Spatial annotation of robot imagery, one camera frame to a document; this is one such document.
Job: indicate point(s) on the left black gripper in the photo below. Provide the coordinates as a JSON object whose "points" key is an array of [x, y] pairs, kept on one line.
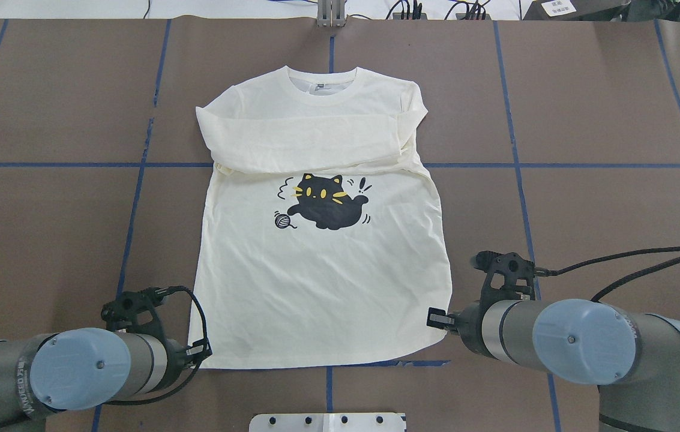
{"points": [[178, 355]]}

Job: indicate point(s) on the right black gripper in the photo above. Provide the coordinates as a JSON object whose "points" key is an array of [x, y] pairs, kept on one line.
{"points": [[470, 323]]}

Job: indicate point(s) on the cream long-sleeve cat shirt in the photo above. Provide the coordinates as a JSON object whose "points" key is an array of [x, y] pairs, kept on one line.
{"points": [[322, 231]]}

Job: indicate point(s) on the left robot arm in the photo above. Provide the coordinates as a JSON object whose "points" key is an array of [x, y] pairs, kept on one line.
{"points": [[81, 369]]}

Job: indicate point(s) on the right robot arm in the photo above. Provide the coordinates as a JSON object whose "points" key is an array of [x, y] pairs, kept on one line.
{"points": [[632, 358]]}

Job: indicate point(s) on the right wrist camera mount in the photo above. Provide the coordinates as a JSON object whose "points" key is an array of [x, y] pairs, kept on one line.
{"points": [[508, 277]]}

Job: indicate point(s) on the aluminium frame post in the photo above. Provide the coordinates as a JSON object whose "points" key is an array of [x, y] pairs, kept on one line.
{"points": [[331, 13]]}

